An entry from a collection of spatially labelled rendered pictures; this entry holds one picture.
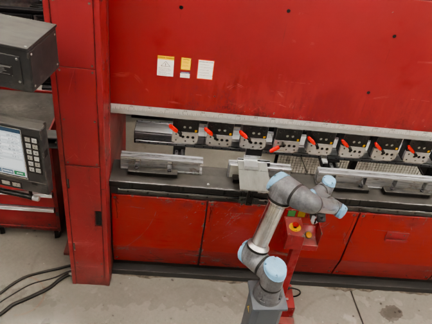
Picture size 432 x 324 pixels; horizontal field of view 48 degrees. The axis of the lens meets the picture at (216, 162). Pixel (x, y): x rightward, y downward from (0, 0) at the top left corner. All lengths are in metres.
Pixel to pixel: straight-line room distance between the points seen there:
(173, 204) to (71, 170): 0.66
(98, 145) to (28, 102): 0.94
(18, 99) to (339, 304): 2.62
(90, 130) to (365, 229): 1.85
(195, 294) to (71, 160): 1.33
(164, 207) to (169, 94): 0.75
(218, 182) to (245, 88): 0.65
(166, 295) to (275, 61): 1.77
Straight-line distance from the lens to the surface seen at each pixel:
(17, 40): 2.01
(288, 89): 2.67
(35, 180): 2.28
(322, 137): 2.88
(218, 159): 4.58
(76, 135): 2.64
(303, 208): 2.21
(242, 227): 3.15
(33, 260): 3.71
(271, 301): 2.50
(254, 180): 2.82
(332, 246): 3.38
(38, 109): 3.38
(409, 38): 2.70
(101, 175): 2.77
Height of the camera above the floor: 2.78
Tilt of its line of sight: 38 degrees down
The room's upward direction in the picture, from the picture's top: 8 degrees clockwise
